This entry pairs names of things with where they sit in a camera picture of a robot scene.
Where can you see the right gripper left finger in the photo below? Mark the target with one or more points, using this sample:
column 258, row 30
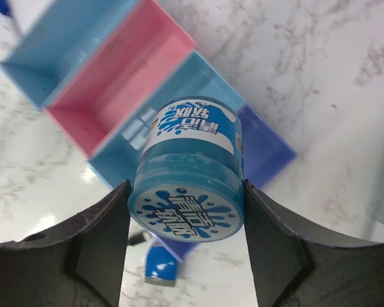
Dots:
column 78, row 262

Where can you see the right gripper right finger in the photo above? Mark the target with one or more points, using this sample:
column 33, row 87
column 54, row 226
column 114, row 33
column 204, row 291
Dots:
column 296, row 262

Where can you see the black capped pen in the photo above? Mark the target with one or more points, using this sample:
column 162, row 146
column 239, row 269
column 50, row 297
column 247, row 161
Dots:
column 138, row 238

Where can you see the purple blue bin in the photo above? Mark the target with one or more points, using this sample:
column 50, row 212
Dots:
column 264, row 153

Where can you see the blue cleaning gel jar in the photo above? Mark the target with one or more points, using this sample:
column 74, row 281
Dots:
column 189, row 185

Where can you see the light blue end bin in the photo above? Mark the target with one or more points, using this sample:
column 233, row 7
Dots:
column 58, row 45

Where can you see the pink bin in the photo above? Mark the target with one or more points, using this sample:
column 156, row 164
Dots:
column 134, row 61

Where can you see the blue capped pen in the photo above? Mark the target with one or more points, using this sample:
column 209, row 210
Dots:
column 6, row 10

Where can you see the blue pencil sharpener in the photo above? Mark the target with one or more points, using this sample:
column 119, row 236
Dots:
column 160, row 266

